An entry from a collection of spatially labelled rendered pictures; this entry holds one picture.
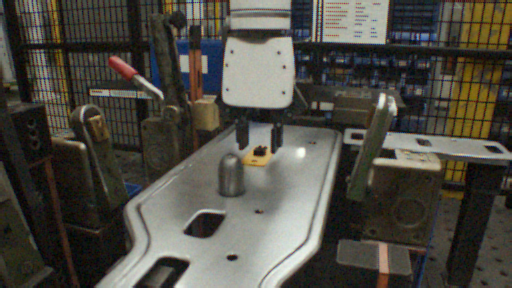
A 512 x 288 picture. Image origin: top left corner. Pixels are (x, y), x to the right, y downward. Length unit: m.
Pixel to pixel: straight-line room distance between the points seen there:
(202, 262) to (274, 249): 0.07
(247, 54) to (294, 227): 0.24
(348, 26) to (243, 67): 0.59
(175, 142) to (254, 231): 0.26
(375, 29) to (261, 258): 0.82
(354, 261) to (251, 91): 0.27
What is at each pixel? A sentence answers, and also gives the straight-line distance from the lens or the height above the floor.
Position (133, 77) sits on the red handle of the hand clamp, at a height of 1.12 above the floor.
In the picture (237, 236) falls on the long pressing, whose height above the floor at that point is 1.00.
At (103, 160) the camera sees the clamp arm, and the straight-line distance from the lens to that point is 0.44.
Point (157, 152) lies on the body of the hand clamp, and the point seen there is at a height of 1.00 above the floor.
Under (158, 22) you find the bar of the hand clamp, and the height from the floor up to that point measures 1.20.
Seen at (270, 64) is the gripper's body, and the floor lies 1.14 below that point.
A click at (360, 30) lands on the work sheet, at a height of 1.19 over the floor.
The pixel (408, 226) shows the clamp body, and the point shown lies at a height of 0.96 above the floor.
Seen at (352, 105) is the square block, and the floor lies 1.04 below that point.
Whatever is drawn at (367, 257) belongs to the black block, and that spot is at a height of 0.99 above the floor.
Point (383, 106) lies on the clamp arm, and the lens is 0.42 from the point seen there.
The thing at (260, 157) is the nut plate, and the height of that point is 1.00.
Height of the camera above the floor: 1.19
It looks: 19 degrees down
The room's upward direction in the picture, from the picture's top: straight up
